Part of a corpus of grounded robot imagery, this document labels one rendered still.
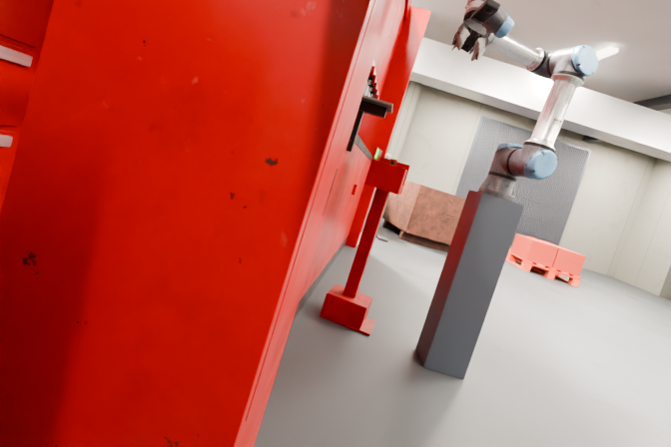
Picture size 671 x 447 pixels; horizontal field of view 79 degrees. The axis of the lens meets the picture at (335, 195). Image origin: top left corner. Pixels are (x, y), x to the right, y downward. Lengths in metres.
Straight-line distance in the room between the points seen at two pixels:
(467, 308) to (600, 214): 11.62
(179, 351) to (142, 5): 0.56
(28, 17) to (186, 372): 0.54
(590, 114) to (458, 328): 6.37
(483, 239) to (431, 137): 9.78
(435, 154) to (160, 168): 10.94
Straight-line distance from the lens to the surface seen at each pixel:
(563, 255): 7.36
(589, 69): 1.87
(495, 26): 1.66
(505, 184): 1.83
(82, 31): 0.83
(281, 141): 0.64
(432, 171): 11.49
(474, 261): 1.80
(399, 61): 4.02
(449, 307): 1.83
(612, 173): 13.43
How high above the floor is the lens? 0.71
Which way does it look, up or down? 4 degrees down
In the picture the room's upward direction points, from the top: 17 degrees clockwise
